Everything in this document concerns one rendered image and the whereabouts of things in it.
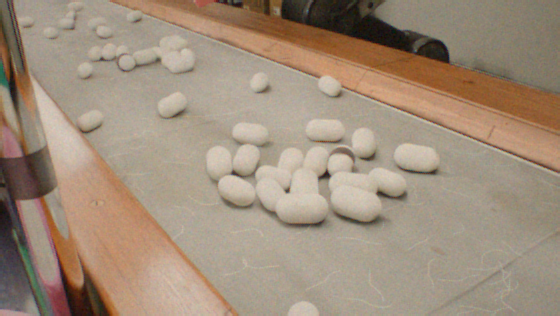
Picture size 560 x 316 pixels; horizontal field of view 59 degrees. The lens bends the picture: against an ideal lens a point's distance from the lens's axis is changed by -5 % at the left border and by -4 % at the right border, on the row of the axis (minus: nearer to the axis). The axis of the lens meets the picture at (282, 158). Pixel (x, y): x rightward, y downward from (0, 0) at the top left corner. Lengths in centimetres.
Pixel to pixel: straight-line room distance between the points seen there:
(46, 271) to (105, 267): 4
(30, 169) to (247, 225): 17
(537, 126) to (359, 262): 23
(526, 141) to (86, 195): 37
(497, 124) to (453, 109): 5
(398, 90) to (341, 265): 29
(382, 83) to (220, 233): 30
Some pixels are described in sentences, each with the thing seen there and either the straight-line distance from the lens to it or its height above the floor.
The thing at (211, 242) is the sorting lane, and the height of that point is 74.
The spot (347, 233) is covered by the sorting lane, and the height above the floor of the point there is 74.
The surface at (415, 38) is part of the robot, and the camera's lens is 126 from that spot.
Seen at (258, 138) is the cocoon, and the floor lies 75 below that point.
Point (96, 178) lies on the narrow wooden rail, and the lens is 41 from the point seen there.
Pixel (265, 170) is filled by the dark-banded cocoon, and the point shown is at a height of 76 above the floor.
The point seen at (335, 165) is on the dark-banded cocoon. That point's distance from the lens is 41.
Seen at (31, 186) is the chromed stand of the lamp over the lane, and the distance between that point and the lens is 25.
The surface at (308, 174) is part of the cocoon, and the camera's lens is 38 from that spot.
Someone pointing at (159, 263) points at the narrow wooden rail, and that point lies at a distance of 30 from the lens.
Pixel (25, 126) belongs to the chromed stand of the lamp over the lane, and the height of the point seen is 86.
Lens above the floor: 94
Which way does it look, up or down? 27 degrees down
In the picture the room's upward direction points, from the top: 2 degrees counter-clockwise
